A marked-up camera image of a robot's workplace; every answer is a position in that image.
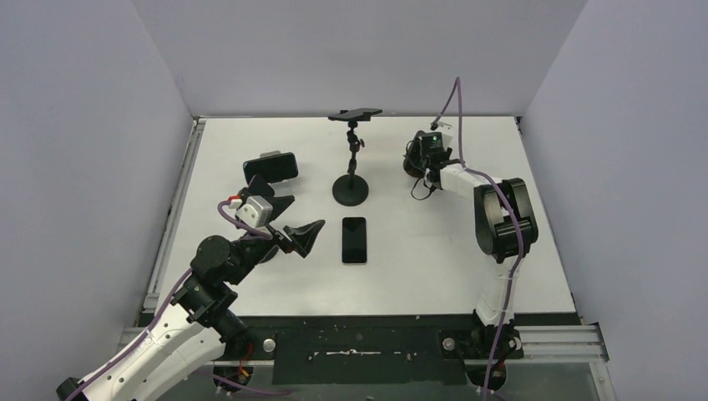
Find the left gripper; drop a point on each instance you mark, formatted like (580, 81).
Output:
(301, 237)

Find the phone from wooden stand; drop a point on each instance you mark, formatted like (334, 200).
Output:
(354, 240)

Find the black round base stand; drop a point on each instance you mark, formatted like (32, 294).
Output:
(254, 241)

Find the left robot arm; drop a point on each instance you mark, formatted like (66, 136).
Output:
(194, 325)

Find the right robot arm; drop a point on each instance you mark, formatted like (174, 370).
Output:
(505, 229)

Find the white metal phone stand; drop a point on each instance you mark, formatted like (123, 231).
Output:
(283, 187)

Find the phone on white stand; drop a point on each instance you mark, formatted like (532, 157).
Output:
(272, 168)

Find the tall black tripod stand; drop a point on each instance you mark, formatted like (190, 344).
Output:
(351, 189)

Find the wooden base phone stand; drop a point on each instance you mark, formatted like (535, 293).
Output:
(414, 169)

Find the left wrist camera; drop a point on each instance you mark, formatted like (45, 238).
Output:
(255, 211)

